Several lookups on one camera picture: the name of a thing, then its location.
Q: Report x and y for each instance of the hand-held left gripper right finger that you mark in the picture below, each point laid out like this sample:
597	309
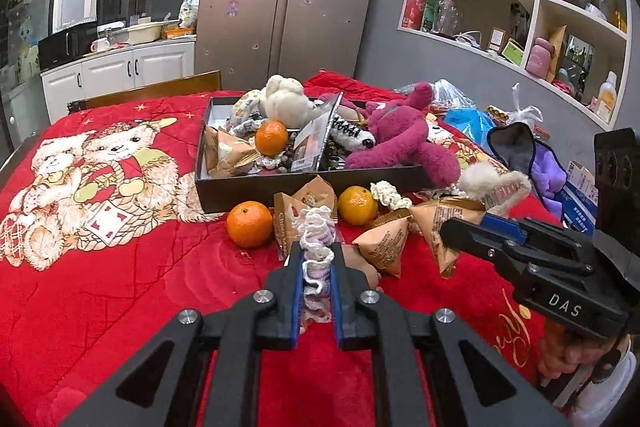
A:
336	307

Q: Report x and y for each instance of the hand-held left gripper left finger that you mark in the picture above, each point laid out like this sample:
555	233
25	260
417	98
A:
297	287

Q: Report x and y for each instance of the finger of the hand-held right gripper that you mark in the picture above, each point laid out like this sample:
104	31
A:
502	223
472	238

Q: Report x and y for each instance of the brown triangular snack packet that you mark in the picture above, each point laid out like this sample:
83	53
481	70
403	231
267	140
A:
382	247
230	154
287	212
440	212

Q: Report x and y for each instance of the white pink crochet scrunchie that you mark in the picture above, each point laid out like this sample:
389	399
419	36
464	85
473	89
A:
316	232

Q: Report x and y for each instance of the orange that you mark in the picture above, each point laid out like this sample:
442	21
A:
271	138
250	224
357	206

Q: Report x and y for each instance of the shallow black box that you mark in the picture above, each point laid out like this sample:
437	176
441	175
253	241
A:
240	193

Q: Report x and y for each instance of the person's right hand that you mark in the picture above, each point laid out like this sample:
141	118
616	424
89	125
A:
562	354

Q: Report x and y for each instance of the white furry hair clip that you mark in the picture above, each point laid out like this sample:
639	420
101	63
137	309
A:
492	181

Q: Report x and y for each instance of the purple towel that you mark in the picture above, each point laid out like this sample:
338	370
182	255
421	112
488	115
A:
547	179

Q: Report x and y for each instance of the dark blue cloth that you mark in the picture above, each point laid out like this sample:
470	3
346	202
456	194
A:
512	147

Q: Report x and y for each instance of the blue white carton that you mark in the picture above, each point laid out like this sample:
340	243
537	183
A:
580	197

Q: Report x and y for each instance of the blue plastic bag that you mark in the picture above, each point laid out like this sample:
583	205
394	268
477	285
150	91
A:
467	124

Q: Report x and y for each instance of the white plastic bag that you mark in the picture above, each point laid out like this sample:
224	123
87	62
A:
525	109

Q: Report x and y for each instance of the pink plush bear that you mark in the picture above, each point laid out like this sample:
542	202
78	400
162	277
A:
395	132

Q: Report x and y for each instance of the clear plastic bag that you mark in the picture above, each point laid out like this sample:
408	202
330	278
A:
450	94

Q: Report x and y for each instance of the clear packaged card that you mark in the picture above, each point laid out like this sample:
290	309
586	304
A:
312	142

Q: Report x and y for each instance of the white bottle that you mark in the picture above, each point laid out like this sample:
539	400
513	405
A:
607	94

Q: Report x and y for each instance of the pink container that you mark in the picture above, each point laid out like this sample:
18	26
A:
539	57

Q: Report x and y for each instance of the green card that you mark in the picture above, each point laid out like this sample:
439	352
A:
512	52

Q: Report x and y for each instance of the red printed blanket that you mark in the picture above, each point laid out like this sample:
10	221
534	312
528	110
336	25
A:
125	297

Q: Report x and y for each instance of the white plush toy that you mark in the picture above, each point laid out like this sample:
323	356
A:
287	99

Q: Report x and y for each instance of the glass jar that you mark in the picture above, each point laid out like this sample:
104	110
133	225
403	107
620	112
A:
446	17

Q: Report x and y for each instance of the green box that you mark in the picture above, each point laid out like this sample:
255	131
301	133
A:
430	14

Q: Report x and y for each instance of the red box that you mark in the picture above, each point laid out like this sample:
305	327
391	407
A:
416	2

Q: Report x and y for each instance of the wooden chair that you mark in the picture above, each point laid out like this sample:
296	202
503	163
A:
150	88

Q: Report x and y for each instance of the white kitchen cabinet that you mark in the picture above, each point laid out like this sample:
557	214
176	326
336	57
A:
115	69

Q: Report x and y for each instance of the cream plastic basin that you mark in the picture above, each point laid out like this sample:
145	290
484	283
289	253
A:
145	34

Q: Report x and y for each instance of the printed snack bag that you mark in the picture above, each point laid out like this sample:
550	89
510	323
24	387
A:
189	9

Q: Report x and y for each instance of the white mug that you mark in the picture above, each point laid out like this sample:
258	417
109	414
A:
100	45

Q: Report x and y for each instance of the black microwave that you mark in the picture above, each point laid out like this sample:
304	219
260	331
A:
65	44

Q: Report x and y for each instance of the glass sliding door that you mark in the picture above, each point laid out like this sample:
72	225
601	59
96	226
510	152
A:
27	7

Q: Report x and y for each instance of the white wall shelf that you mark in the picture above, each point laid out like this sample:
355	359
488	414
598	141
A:
532	4

